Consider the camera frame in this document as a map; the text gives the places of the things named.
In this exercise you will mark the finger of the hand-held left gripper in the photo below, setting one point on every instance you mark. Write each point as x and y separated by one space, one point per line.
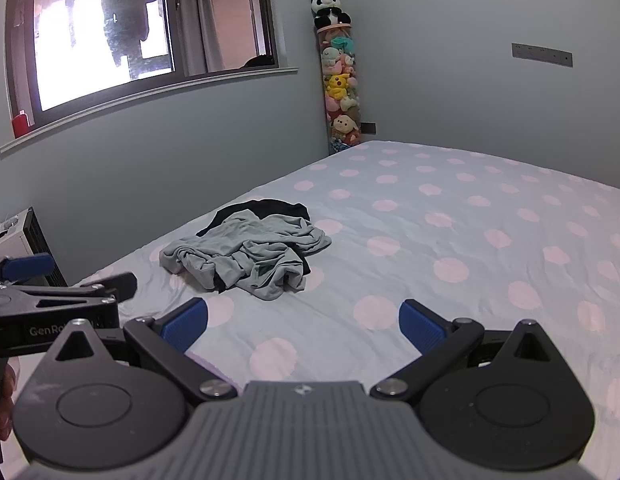
110 286
27 266

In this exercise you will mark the grey garment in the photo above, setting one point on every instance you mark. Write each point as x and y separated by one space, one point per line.
260 260

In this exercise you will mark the red cup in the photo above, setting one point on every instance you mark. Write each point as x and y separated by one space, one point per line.
20 126

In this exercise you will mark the white appliance with black grille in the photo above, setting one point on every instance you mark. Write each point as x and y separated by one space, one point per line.
32 232

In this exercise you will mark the dark wall outlet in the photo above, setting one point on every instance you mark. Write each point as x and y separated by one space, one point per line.
370 128

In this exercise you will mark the panda plush toy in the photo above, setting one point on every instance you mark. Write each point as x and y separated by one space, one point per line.
326 7

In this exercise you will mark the sheer curtain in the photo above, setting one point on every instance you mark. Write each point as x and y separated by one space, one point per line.
217 20

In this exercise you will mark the person's left hand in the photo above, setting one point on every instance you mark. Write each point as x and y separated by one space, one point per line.
0 405

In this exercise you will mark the bed with pink dotted sheet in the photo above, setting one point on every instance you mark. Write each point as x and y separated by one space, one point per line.
439 220

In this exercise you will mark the window with grey frame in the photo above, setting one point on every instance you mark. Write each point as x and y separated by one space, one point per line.
90 70

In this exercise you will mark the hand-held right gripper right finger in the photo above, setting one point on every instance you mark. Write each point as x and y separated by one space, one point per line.
422 329

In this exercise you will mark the black garment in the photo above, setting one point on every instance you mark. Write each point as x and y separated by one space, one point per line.
270 207

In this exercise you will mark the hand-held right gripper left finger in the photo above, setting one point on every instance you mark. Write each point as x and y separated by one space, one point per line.
184 329

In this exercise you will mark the grey wall socket strip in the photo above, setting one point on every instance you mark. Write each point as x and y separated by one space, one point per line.
542 55

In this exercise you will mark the pile of plush toys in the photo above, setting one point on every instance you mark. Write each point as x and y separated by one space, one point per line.
340 90

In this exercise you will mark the dark hanging garment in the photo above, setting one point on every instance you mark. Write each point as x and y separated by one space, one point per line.
125 10

